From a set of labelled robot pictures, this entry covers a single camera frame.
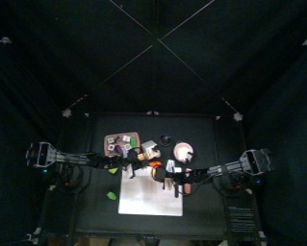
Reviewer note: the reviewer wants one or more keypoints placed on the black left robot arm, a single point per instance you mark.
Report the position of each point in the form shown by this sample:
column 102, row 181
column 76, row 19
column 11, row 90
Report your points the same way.
column 66, row 157

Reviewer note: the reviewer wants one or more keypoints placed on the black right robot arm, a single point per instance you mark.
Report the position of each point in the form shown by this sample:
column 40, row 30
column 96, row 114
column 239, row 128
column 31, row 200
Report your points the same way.
column 237, row 166

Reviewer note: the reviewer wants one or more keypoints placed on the white cutting board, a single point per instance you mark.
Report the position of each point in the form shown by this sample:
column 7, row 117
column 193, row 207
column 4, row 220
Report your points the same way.
column 149, row 198

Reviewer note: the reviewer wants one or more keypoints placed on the green corn husk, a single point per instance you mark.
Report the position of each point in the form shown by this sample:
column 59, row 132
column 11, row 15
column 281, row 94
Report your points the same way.
column 111, row 195

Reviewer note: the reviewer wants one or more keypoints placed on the yellow toy piece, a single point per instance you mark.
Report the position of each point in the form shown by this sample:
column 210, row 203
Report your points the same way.
column 141, row 156

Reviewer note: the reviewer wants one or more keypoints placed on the orange toy food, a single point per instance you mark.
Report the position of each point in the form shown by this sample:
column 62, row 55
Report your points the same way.
column 155, row 164

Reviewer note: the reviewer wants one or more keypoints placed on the green toy vegetable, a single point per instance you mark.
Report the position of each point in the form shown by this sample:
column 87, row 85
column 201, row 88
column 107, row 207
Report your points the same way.
column 134, row 142

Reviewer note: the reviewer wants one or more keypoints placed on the brown tray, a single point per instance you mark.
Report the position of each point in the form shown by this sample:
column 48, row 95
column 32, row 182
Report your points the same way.
column 122, row 144

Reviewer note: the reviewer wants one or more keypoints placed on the purple toy piece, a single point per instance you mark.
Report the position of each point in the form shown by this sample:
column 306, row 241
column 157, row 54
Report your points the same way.
column 116, row 148

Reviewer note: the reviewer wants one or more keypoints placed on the white box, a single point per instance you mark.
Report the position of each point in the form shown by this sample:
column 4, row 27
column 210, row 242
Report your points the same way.
column 150, row 148

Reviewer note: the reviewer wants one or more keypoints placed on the small green toy leaf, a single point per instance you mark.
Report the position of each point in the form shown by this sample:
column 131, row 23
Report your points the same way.
column 112, row 170

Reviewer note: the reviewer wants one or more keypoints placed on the pink toy sausage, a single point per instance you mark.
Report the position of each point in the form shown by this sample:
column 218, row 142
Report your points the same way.
column 187, row 188

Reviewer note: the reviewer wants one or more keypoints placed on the white toy block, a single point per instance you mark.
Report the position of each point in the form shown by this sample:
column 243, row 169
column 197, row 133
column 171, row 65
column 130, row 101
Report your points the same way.
column 126, row 138

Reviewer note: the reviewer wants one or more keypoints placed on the pink and white plate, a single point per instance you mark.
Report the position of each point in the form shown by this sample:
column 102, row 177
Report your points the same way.
column 183, row 150

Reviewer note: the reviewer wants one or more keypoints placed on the small black bowl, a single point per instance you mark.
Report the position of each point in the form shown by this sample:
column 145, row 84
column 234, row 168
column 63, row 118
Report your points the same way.
column 165, row 140

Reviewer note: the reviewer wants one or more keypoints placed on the metal frame bracket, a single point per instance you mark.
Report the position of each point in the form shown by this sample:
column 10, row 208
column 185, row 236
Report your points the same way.
column 151, row 112
column 238, row 116

